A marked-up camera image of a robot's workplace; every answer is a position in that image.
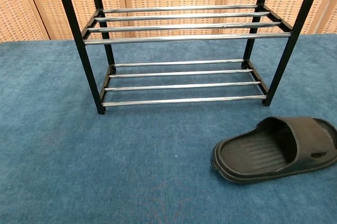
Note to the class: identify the black and chrome shoe rack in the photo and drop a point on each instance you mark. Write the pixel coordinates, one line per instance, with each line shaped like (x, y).
(184, 38)

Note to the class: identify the black shoe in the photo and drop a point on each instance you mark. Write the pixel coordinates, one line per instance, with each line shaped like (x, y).
(302, 134)

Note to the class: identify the blue carpet mat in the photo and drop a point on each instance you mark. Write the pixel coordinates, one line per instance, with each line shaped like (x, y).
(79, 155)

